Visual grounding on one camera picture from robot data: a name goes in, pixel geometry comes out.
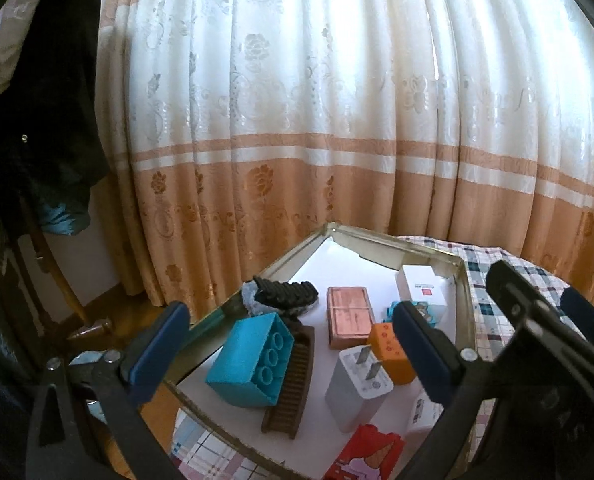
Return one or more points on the beige patterned cloth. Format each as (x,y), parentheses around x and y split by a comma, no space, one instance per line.
(12,45)

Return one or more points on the orange cube box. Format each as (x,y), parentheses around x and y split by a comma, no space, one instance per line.
(387,355)

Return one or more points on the teal toy block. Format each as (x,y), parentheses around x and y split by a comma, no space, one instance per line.
(242,355)

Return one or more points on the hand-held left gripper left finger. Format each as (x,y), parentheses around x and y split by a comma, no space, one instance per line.
(157,350)

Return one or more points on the black hair claw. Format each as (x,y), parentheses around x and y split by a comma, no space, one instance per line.
(287,295)

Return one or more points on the brown comb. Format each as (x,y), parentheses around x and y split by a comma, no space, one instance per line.
(292,400)

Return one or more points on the teal cloth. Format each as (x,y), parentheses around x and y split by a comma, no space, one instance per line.
(62,220)

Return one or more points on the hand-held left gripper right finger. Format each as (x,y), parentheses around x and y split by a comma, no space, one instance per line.
(422,355)

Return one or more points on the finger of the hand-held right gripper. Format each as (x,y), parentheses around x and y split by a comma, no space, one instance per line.
(527,315)
(582,315)

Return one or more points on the plaid tablecloth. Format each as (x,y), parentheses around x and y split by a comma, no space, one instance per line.
(547,280)

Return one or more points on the red toy block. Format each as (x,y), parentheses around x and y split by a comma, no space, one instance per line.
(362,455)

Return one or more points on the gold metal tin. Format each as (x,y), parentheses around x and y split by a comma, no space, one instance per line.
(377,245)

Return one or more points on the dark hanging clothing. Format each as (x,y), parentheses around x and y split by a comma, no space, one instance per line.
(52,110)

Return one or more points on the copper coloured box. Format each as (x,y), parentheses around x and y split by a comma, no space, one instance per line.
(349,317)

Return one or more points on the teal cube with bear print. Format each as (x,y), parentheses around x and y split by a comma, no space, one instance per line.
(389,312)

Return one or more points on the white charger plug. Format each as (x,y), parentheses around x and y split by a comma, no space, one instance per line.
(352,395)

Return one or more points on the wooden chair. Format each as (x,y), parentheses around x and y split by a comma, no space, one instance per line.
(89,332)

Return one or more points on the clear plastic bag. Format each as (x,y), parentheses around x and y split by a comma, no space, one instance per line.
(88,358)

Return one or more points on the white box with red label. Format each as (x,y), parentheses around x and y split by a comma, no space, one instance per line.
(422,280)

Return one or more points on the cream and orange floral curtain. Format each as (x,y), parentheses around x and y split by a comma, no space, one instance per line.
(327,110)

